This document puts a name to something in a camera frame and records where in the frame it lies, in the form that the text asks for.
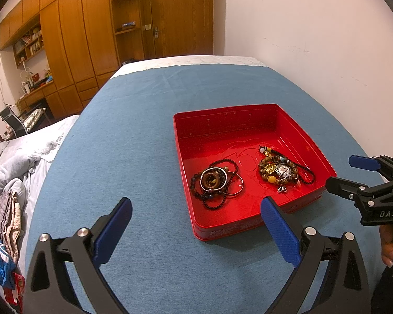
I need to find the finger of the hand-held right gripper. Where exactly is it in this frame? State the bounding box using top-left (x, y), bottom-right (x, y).
top-left (349, 155), bottom-right (393, 179)
top-left (325, 177), bottom-right (393, 204)

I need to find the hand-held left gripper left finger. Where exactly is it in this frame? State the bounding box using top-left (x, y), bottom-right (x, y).
top-left (22, 197), bottom-right (133, 314)

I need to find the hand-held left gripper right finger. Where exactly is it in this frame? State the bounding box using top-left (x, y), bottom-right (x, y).
top-left (260, 195), bottom-right (371, 314)

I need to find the black braided cord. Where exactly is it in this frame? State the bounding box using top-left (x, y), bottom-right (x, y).
top-left (291, 160), bottom-right (316, 188)

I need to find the colourful bead bracelet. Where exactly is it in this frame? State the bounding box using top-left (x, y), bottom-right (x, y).
top-left (258, 145), bottom-right (300, 194)

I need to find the silver bangle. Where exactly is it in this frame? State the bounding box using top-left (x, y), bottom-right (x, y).
top-left (225, 173), bottom-right (245, 198)

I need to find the black bead necklace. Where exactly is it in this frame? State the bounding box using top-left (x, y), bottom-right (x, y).
top-left (190, 159), bottom-right (240, 210)

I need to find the brown wooden ring bracelet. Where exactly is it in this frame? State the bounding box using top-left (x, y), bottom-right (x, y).
top-left (200, 169), bottom-right (225, 191)

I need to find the red tin box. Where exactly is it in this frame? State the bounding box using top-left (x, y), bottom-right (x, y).
top-left (173, 103), bottom-right (338, 242)

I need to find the person's right hand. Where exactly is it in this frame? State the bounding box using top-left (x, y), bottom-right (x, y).
top-left (380, 224), bottom-right (393, 267)

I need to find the beige quilted jacket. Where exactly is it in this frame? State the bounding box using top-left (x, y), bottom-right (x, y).
top-left (0, 188), bottom-right (26, 266)

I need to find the red packet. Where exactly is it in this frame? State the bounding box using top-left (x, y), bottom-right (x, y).
top-left (3, 271), bottom-right (27, 303)

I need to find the grey duvet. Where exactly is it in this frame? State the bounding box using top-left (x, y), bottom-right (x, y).
top-left (0, 114), bottom-right (81, 225)

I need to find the black office chair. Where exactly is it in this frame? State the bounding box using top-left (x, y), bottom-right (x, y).
top-left (0, 107), bottom-right (29, 137)

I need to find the wooden desk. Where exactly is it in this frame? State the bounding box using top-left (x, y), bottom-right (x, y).
top-left (16, 80), bottom-right (58, 119)

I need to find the white sheet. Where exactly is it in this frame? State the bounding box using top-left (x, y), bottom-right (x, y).
top-left (112, 54), bottom-right (270, 80)

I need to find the wooden wardrobe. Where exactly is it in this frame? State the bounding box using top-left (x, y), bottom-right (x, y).
top-left (0, 0), bottom-right (145, 119)

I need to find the wooden bookshelf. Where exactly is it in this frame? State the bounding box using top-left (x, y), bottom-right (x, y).
top-left (12, 23), bottom-right (44, 69)

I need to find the wooden door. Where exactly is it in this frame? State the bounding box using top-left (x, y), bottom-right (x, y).
top-left (140, 0), bottom-right (214, 60)

